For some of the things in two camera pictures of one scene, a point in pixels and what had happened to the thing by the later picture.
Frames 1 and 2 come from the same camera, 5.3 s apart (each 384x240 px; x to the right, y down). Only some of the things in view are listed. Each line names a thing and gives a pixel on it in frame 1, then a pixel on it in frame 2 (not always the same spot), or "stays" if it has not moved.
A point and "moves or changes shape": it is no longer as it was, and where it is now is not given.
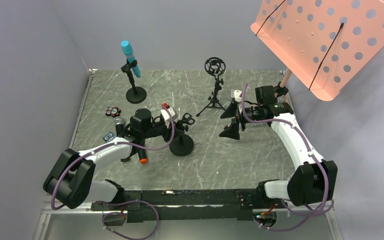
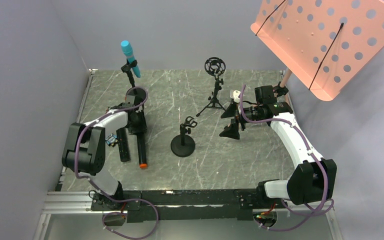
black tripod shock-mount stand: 215,66 stays
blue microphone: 127,50 stays
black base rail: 153,206 stays
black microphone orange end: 142,156 moves or changes shape
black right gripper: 238,117 stays
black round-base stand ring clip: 181,144 moves or changes shape
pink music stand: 326,44 stays
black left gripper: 175,126 → 136,95
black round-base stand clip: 136,94 stays
